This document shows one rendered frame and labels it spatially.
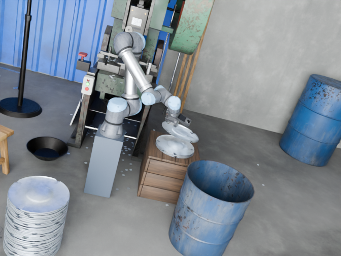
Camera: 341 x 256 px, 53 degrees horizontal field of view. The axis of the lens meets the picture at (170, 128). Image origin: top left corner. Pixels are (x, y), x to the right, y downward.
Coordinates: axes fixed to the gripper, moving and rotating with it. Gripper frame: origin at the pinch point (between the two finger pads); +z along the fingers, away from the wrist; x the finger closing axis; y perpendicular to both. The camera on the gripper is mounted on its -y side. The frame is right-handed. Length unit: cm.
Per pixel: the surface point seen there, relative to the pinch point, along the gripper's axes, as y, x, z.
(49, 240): 30, 97, -38
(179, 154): -8.1, 15.1, 11.9
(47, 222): 32, 90, -47
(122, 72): 59, -30, 14
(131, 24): 63, -62, -5
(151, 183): 2.8, 40.0, 19.5
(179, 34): 21, -57, -20
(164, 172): -3.5, 30.9, 13.2
